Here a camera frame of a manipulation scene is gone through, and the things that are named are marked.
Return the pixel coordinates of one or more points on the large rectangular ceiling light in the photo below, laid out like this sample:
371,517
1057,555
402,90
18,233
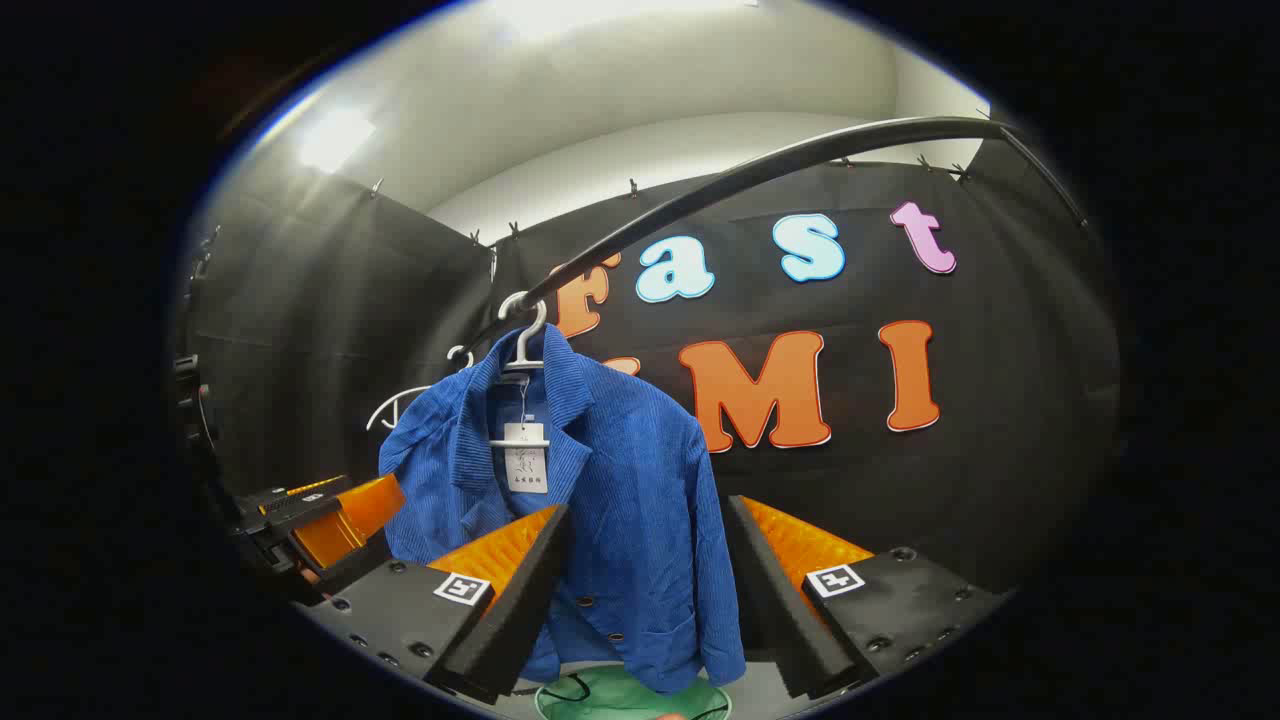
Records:
600,15

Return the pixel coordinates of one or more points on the white plastic clothes hanger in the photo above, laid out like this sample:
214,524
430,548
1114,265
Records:
383,407
527,345

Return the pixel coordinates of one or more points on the small square ceiling light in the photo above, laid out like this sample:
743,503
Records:
335,138

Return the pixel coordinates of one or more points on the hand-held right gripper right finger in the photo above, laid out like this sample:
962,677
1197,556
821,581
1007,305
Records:
775,610

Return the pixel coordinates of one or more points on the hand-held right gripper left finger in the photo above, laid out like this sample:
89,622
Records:
525,610

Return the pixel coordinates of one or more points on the black backdrop cloth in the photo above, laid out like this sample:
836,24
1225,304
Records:
1000,470

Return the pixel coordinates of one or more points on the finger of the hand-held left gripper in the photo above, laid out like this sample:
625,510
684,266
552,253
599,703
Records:
290,510
350,520

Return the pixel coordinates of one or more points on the black metal clothes rack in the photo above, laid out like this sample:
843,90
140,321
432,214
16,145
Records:
760,167

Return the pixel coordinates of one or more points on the row of black binder clips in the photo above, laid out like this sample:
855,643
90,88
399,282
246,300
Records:
632,187

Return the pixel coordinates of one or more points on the green fabric laundry hamper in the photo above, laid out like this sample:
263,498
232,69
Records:
620,700

